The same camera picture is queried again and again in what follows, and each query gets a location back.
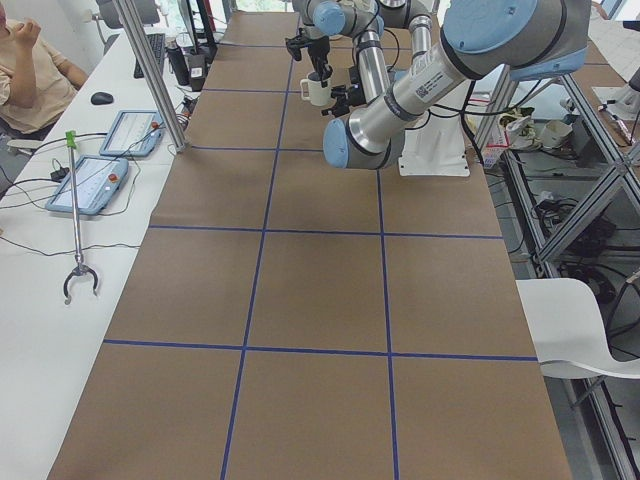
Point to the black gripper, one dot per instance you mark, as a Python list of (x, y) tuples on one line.
[(317, 52), (353, 86)]

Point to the white ceramic mug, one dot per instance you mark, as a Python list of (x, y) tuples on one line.
[(315, 90)]

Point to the black box with label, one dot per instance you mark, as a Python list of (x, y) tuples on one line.
[(197, 70)]

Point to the black insulated bottle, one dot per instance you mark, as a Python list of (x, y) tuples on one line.
[(177, 62)]

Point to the far blue teach pendant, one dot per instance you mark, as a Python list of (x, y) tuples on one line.
[(133, 133)]

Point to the blue teach pendant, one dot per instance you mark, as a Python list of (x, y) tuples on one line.
[(97, 180), (133, 133)]

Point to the black computer mouse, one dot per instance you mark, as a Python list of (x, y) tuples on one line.
[(101, 98)]

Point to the near blue teach pendant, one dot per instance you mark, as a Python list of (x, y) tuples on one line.
[(97, 180)]

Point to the silver reacher grabber tool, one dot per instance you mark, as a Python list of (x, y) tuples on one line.
[(81, 269)]

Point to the person in beige shirt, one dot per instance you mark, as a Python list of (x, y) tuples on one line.
[(38, 82)]

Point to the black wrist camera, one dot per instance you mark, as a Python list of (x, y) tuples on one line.
[(296, 44)]

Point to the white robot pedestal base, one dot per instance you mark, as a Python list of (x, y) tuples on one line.
[(434, 147)]

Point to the aluminium frame post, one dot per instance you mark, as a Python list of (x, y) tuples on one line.
[(132, 24)]

